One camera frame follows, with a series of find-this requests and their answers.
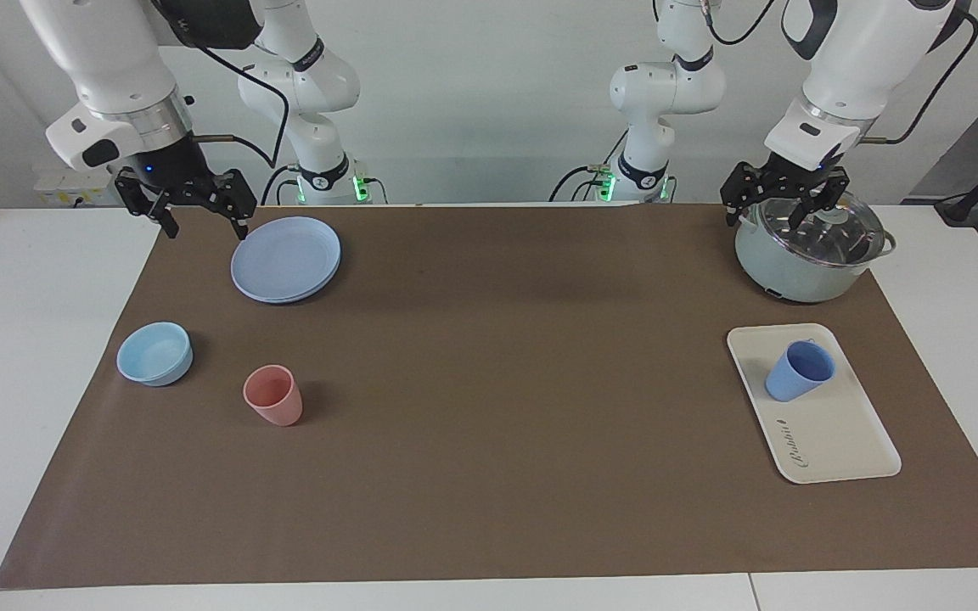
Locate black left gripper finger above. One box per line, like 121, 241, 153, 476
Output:
720, 161, 765, 228
798, 167, 852, 231

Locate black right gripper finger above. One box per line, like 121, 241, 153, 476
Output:
210, 169, 258, 241
114, 167, 181, 240

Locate blue plastic cup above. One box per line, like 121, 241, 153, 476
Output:
764, 340, 837, 403

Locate pink plastic cup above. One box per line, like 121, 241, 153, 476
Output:
243, 365, 304, 428

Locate cream tray with rabbit print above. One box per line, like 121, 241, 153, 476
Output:
726, 322, 902, 485

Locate glass pot lid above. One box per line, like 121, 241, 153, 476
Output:
756, 193, 887, 271

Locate blue round plate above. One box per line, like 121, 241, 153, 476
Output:
230, 216, 342, 306

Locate pale green cooking pot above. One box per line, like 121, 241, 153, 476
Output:
734, 202, 897, 304

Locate light blue bowl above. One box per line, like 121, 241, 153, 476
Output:
116, 321, 194, 388

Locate brown paper table mat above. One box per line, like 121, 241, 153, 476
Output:
0, 204, 978, 591

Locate black right base cables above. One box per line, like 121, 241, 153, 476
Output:
261, 161, 388, 206

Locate black base cables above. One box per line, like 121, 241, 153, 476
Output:
550, 127, 634, 203
261, 161, 388, 206

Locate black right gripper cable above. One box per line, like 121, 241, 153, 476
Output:
149, 0, 291, 168

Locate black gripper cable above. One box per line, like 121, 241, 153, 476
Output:
705, 0, 978, 143
149, 0, 291, 168

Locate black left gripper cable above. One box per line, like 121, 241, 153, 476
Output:
705, 0, 978, 143

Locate black left base cables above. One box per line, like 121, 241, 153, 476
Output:
550, 127, 634, 203

